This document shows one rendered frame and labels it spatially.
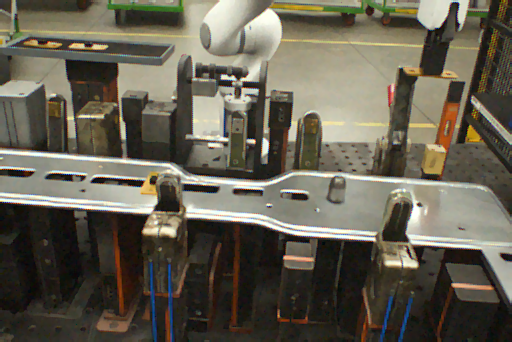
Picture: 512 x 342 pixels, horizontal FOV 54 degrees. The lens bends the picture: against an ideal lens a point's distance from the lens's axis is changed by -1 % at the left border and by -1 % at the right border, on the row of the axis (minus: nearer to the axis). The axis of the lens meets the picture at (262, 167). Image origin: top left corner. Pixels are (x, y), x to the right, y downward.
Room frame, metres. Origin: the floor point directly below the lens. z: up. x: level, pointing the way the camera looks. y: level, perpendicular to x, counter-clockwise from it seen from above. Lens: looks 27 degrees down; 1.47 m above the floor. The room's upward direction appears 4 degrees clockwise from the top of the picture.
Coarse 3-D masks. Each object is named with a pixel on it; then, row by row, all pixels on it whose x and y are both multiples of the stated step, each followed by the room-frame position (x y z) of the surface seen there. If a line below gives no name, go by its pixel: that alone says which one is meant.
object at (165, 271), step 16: (160, 224) 0.63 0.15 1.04; (176, 224) 0.63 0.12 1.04; (144, 240) 0.61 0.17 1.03; (160, 240) 0.60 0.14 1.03; (176, 240) 0.61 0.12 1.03; (144, 256) 0.61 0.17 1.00; (160, 256) 0.60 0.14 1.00; (176, 256) 0.61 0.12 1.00; (144, 272) 0.61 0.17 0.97; (160, 272) 0.61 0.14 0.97; (176, 272) 0.61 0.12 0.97; (160, 288) 0.61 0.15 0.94; (176, 288) 0.61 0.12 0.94; (160, 304) 0.61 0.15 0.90; (176, 304) 0.61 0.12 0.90; (160, 320) 0.61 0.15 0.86; (176, 320) 0.61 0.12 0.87; (160, 336) 0.61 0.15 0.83; (176, 336) 0.61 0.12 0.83
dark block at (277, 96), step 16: (272, 96) 1.02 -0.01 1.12; (288, 96) 1.03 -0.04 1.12; (272, 112) 1.00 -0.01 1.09; (288, 112) 1.00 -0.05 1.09; (272, 128) 1.00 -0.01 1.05; (288, 128) 1.00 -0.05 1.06; (272, 144) 1.00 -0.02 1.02; (272, 160) 1.00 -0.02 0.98; (272, 176) 1.00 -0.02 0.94; (272, 240) 1.00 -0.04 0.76; (272, 256) 1.00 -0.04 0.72
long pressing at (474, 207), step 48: (0, 192) 0.75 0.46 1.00; (48, 192) 0.77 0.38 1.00; (96, 192) 0.78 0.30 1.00; (192, 192) 0.80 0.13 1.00; (288, 192) 0.83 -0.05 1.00; (384, 192) 0.85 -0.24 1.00; (432, 192) 0.87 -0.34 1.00; (480, 192) 0.88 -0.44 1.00; (336, 240) 0.70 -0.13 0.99; (432, 240) 0.70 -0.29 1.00; (480, 240) 0.71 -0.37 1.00
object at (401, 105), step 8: (400, 72) 0.96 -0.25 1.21; (400, 80) 0.96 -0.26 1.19; (408, 80) 0.94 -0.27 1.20; (416, 80) 0.94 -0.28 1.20; (400, 88) 0.96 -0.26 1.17; (408, 88) 0.97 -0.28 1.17; (400, 96) 0.97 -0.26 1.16; (408, 96) 0.96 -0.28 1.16; (392, 104) 0.97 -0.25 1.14; (400, 104) 0.96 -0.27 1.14; (408, 104) 0.96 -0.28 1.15; (392, 112) 0.96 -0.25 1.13; (400, 112) 0.96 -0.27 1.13; (408, 112) 0.95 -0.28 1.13; (392, 120) 0.95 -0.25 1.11; (400, 120) 0.96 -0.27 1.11; (408, 120) 0.95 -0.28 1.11; (392, 128) 0.95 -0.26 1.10; (400, 128) 0.96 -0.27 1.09; (392, 136) 0.95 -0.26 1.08; (400, 152) 0.94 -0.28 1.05
